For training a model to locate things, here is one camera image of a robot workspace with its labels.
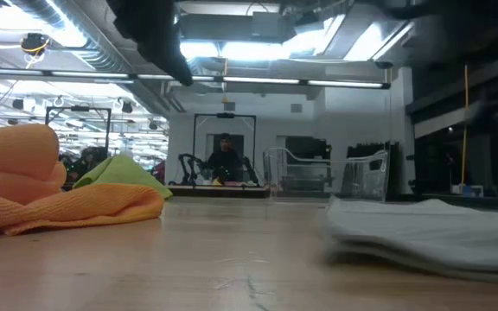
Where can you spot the black background station frame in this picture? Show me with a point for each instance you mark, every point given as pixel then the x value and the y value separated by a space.
pixel 78 108
pixel 225 115

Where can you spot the dark background robot station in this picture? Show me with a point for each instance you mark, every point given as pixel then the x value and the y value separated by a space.
pixel 87 160

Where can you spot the dark background table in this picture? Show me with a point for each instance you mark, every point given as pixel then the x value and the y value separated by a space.
pixel 214 191

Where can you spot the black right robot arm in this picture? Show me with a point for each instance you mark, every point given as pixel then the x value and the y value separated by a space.
pixel 469 21

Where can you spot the person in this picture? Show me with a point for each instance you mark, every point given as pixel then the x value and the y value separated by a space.
pixel 225 162

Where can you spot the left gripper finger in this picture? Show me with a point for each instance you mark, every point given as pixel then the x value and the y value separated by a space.
pixel 167 52

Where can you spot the small white blue box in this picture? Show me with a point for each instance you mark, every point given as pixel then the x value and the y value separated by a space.
pixel 469 191

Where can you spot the lime green microfiber towel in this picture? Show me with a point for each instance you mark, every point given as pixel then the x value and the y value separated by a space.
pixel 123 173

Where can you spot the light grey microfiber towel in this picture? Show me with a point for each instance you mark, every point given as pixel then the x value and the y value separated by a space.
pixel 426 233

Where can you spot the clear plastic bin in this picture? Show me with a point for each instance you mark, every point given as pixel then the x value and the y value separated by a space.
pixel 301 173

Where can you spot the long ceiling light bar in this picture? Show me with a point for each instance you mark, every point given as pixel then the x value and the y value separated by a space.
pixel 275 80

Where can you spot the orange microfiber towel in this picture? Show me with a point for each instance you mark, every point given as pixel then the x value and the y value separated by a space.
pixel 59 207

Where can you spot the background black robot arm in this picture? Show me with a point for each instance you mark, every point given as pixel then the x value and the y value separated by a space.
pixel 249 170
pixel 186 168

